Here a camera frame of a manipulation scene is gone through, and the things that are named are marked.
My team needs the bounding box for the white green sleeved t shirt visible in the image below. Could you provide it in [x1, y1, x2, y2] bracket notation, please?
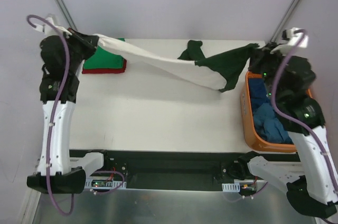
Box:
[97, 34, 260, 92]

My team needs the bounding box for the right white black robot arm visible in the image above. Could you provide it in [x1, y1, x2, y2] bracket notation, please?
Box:
[238, 45, 337, 219]

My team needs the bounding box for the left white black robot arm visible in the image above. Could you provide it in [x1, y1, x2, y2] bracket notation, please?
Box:
[26, 29, 112, 194]

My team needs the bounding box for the blue t shirts pile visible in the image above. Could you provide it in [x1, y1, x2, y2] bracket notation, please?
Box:
[248, 78, 293, 144]

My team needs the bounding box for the folded green t shirt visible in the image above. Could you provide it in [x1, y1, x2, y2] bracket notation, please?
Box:
[83, 46, 125, 70]

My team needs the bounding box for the folded red t shirt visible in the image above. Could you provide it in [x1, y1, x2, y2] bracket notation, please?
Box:
[67, 27, 127, 75]

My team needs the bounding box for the orange plastic tub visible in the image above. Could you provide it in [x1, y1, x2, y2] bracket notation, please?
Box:
[240, 72, 296, 153]

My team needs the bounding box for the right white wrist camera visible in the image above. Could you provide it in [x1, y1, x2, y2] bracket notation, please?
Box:
[282, 27, 308, 49]

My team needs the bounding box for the right aluminium frame post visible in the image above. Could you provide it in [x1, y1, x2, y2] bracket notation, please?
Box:
[270, 0, 302, 42]

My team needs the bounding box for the right white cable duct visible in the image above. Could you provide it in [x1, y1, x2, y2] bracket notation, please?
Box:
[222, 182, 241, 193]

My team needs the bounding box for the white cable duct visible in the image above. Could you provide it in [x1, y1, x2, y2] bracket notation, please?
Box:
[84, 179, 127, 190]
[222, 182, 241, 193]

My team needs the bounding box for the left white cable duct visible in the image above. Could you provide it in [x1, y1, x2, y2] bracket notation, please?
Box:
[84, 179, 127, 190]

